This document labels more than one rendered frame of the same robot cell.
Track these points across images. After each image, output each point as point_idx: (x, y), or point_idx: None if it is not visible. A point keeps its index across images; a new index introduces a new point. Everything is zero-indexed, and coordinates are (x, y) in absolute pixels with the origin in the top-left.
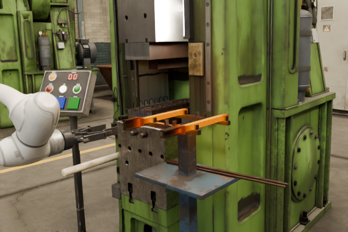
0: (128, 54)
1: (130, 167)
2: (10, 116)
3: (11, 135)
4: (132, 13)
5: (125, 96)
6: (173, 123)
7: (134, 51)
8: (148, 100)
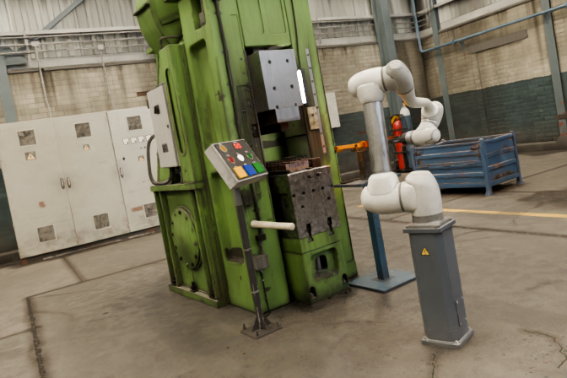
0: (279, 118)
1: (306, 208)
2: (437, 112)
3: (429, 126)
4: (280, 84)
5: None
6: None
7: (285, 114)
8: None
